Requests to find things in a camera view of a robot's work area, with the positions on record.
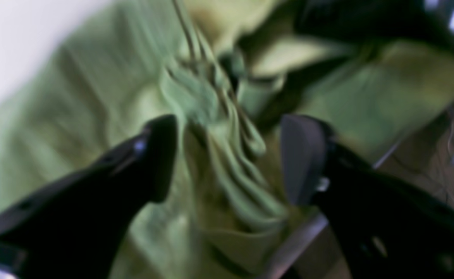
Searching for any green T-shirt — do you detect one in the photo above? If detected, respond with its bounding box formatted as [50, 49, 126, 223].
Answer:
[0, 0, 454, 279]

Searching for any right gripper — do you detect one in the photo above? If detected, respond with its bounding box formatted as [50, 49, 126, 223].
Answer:
[295, 0, 454, 53]

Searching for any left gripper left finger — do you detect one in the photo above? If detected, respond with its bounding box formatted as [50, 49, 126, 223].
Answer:
[0, 115, 179, 279]

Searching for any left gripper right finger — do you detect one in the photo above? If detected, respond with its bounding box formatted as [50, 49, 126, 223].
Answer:
[280, 114, 454, 279]

